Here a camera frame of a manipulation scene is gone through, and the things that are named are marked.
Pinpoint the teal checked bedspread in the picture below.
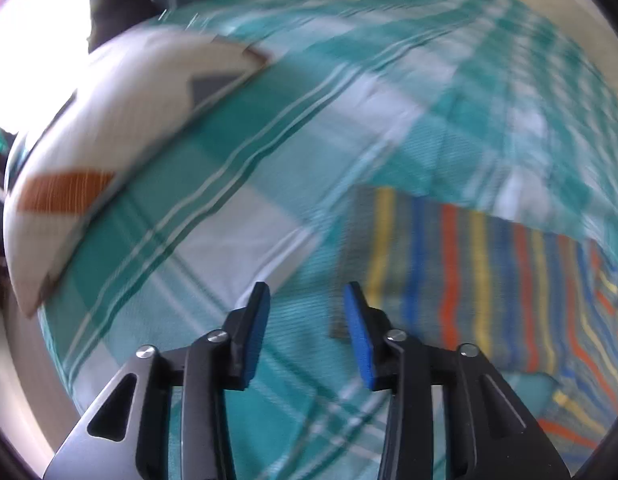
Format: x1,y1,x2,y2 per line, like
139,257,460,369
39,0,618,480

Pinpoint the white patterned pillow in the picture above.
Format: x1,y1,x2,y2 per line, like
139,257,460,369
3,27,270,317

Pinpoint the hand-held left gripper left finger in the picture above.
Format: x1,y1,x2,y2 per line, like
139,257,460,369
43,281,271,480

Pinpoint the window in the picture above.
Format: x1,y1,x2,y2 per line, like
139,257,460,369
0,0,94,126

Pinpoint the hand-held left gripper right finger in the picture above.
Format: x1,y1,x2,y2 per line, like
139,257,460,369
343,281,572,480

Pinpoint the striped towel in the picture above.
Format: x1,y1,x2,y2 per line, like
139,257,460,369
329,186,618,466

